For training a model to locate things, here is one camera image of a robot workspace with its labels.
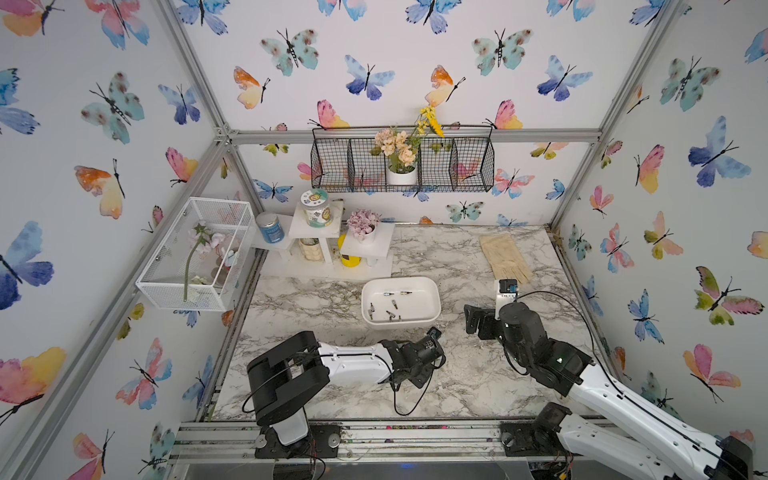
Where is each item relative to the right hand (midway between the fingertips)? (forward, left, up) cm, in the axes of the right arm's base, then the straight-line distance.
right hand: (484, 304), depth 76 cm
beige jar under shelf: (+25, +53, -12) cm, 60 cm away
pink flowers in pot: (+21, +33, +6) cm, 39 cm away
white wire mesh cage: (0, +69, +11) cm, 70 cm away
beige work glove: (+31, -15, -20) cm, 40 cm away
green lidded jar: (+22, +45, +10) cm, 51 cm away
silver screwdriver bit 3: (+7, +30, -19) cm, 36 cm away
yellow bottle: (+23, +40, -13) cm, 48 cm away
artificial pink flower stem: (+8, +71, +12) cm, 72 cm away
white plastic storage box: (+10, +21, -19) cm, 30 cm away
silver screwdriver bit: (+9, +23, -19) cm, 32 cm away
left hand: (-10, +13, -19) cm, 25 cm away
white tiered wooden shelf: (+24, +45, -10) cm, 52 cm away
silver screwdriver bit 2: (+6, +24, -19) cm, 31 cm away
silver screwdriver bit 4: (+15, +20, -19) cm, 31 cm away
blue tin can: (+21, +61, +4) cm, 64 cm away
